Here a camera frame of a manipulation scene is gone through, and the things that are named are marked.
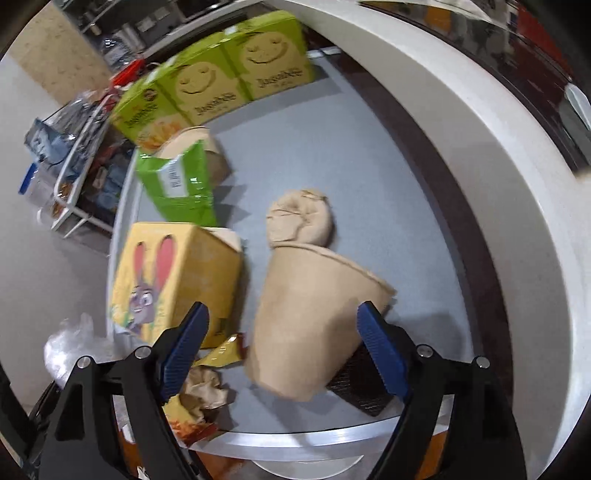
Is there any green snack bag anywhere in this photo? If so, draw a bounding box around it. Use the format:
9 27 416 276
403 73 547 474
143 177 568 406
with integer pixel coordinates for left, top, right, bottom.
135 140 217 227

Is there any left green Jagabee box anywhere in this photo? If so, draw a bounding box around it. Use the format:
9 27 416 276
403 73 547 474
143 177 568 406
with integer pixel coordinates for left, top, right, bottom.
110 68 190 153

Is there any white plastic trash bag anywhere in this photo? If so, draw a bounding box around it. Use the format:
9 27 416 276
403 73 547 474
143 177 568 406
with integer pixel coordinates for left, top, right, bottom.
43 313 115 388

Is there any yellow snack wrapper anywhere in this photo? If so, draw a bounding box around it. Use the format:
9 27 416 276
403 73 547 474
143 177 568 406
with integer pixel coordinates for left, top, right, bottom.
163 333 245 447

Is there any yellow rabbit cartoon box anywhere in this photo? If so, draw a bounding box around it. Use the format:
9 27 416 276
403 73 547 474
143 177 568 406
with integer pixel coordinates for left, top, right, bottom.
109 222 243 349

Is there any crumpled brown paper ball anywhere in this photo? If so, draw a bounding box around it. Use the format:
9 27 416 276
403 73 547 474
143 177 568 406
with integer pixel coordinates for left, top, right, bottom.
266 189 334 247

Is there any green jagabee box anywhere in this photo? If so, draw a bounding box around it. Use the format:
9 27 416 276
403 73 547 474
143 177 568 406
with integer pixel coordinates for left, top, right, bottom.
110 68 190 153
221 10 315 100
154 35 249 125

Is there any black perforated tray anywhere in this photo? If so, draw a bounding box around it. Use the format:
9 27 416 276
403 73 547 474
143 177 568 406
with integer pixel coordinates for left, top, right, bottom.
327 358 394 417

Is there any white wire storage rack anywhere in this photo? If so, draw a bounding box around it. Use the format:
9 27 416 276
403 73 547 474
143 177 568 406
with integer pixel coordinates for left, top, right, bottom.
20 92 134 238

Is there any small crumpled brown paper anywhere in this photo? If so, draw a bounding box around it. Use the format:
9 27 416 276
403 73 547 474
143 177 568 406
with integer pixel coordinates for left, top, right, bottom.
179 365 228 423

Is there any clear plastic water bottle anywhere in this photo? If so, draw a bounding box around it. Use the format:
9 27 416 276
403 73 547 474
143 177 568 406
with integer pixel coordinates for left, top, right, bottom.
100 36 134 72

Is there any right green Jagabee box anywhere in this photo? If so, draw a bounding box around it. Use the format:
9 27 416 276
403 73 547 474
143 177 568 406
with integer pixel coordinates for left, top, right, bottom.
221 10 315 100

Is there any middle green Jagabee box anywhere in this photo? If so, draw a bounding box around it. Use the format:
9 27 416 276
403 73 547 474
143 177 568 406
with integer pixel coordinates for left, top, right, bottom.
154 35 249 125

